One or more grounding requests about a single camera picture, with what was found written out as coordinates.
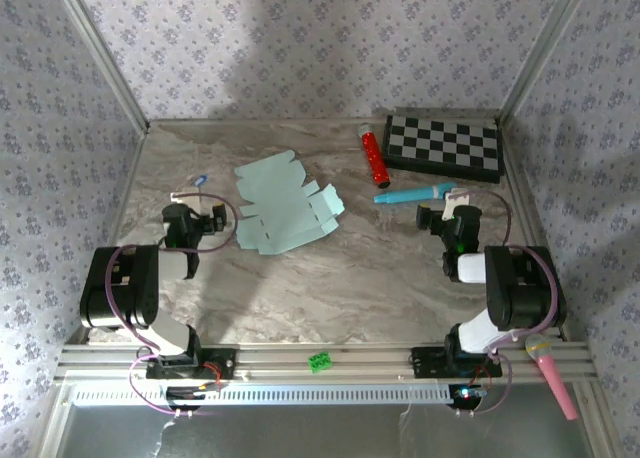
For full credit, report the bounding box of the aluminium side rail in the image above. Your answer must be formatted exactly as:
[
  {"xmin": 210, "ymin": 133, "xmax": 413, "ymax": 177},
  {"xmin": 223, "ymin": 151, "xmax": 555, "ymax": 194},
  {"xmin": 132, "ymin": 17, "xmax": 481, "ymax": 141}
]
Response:
[
  {"xmin": 499, "ymin": 120, "xmax": 571, "ymax": 342},
  {"xmin": 77, "ymin": 122, "xmax": 151, "ymax": 344}
]

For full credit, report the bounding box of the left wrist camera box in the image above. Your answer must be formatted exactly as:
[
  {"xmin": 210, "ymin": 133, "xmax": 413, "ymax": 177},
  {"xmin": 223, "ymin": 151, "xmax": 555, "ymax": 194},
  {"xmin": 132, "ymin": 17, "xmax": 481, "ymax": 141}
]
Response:
[{"xmin": 162, "ymin": 191, "xmax": 201, "ymax": 233}]

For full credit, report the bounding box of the black board with yellow plug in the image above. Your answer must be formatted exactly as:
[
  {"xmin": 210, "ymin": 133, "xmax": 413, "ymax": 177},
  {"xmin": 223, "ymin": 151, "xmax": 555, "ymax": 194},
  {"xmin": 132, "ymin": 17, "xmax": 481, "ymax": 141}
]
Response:
[{"xmin": 165, "ymin": 385, "xmax": 221, "ymax": 412}]

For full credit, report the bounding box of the red glitter toy microphone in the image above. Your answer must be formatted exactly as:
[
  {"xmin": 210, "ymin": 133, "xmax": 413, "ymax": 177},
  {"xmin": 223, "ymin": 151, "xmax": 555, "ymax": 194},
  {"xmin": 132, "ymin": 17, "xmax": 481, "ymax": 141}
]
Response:
[{"xmin": 358, "ymin": 122, "xmax": 392, "ymax": 189}]

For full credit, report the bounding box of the light blue paper box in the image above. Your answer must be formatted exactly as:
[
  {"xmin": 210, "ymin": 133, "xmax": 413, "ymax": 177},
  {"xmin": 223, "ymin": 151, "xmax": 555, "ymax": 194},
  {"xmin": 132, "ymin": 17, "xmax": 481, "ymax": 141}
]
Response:
[{"xmin": 233, "ymin": 150, "xmax": 347, "ymax": 257}]

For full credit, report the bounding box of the long aluminium frame rail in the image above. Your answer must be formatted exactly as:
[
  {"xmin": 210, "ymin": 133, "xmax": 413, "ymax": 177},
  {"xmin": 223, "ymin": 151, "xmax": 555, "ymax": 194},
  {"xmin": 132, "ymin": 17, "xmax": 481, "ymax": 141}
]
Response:
[{"xmin": 53, "ymin": 342, "xmax": 599, "ymax": 384}]

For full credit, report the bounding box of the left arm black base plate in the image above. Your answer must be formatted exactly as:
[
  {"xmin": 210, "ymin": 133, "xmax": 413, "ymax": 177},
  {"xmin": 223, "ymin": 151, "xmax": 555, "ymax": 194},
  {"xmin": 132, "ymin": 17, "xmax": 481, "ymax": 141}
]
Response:
[{"xmin": 145, "ymin": 346, "xmax": 237, "ymax": 381}]

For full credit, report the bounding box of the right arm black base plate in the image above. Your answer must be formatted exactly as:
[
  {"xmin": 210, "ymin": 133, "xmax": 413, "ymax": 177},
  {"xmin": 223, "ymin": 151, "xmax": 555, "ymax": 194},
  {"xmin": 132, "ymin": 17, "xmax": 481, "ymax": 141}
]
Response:
[{"xmin": 410, "ymin": 346, "xmax": 503, "ymax": 379}]

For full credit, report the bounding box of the slotted grey cable duct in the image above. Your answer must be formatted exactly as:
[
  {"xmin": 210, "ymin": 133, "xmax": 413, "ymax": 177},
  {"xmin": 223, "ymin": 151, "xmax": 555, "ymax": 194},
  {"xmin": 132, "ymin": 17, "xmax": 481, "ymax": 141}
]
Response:
[{"xmin": 72, "ymin": 381, "xmax": 457, "ymax": 407}]

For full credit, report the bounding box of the green terminal block connector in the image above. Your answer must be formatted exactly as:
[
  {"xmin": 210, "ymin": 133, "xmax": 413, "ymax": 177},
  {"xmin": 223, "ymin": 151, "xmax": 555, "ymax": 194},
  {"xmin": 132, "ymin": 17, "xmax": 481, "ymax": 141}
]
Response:
[{"xmin": 308, "ymin": 351, "xmax": 334, "ymax": 374}]

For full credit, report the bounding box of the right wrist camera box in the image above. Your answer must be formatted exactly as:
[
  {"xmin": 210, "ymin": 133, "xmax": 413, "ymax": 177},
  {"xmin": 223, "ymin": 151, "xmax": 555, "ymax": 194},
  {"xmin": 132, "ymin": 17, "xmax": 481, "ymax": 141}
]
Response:
[{"xmin": 442, "ymin": 190, "xmax": 484, "ymax": 245}]

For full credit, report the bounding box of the black board with LED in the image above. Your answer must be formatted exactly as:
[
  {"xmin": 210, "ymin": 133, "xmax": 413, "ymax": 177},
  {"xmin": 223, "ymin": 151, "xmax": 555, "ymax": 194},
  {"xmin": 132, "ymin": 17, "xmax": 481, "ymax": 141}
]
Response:
[{"xmin": 449, "ymin": 383, "xmax": 489, "ymax": 412}]

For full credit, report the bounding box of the grey metal sheet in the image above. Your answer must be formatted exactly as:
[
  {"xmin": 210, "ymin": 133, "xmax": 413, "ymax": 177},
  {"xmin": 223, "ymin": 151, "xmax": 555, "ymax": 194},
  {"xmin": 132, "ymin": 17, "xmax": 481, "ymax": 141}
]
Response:
[{"xmin": 42, "ymin": 402, "xmax": 609, "ymax": 458}]

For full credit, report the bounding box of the black grey folding chessboard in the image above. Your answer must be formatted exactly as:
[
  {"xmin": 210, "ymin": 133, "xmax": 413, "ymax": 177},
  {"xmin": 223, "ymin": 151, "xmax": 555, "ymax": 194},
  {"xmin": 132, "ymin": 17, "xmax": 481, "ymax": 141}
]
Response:
[{"xmin": 382, "ymin": 115, "xmax": 505, "ymax": 185}]

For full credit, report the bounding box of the aluminium corner post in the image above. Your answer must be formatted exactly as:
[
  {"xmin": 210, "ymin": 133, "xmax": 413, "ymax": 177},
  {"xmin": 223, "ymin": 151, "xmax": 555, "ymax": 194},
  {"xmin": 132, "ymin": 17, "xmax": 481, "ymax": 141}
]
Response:
[
  {"xmin": 497, "ymin": 0, "xmax": 599, "ymax": 124},
  {"xmin": 49, "ymin": 0, "xmax": 151, "ymax": 132}
]

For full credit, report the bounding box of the teal marker pen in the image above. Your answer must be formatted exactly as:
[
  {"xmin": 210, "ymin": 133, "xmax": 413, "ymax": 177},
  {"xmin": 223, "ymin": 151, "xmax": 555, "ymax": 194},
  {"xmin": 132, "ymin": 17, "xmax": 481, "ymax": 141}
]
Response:
[{"xmin": 373, "ymin": 181, "xmax": 457, "ymax": 205}]

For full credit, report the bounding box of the pink toy microphone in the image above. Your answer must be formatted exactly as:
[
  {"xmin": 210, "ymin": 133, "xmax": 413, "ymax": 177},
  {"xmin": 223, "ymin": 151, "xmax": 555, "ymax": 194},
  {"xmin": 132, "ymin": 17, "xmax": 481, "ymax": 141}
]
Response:
[{"xmin": 523, "ymin": 333, "xmax": 580, "ymax": 422}]

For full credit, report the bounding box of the short aluminium table edge rail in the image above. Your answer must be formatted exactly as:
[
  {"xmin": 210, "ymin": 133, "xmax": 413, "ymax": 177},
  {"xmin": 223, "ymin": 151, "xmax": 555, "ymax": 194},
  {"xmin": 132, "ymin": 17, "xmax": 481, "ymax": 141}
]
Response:
[{"xmin": 147, "ymin": 117, "xmax": 501, "ymax": 127}]

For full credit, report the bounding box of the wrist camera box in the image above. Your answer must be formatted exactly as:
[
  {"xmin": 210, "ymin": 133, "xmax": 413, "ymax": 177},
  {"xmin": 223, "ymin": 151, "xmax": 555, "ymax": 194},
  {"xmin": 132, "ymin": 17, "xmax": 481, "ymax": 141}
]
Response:
[
  {"xmin": 162, "ymin": 191, "xmax": 201, "ymax": 233},
  {"xmin": 442, "ymin": 190, "xmax": 484, "ymax": 245}
]

